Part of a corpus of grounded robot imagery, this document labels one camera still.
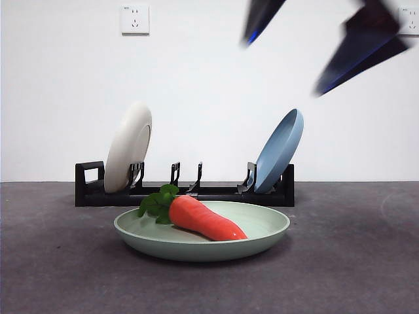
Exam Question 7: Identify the orange carrot with green leaves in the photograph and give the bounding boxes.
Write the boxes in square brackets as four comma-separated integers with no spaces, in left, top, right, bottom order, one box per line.
[137,184,249,242]

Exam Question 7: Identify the green plate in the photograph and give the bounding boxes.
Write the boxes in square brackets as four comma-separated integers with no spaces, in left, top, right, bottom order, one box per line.
[113,200,291,262]

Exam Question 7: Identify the blue plate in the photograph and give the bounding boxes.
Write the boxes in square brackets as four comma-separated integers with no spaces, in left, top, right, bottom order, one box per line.
[253,108,304,194]

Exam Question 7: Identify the cream plate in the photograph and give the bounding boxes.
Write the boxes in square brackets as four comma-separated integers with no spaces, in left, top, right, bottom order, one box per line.
[103,100,153,194]

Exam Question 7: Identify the black plate rack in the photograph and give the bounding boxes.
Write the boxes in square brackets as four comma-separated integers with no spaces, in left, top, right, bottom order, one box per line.
[75,160,295,207]

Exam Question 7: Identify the white wall socket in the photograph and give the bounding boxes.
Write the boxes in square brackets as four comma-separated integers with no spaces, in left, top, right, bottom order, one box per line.
[397,6,419,35]
[121,4,150,36]

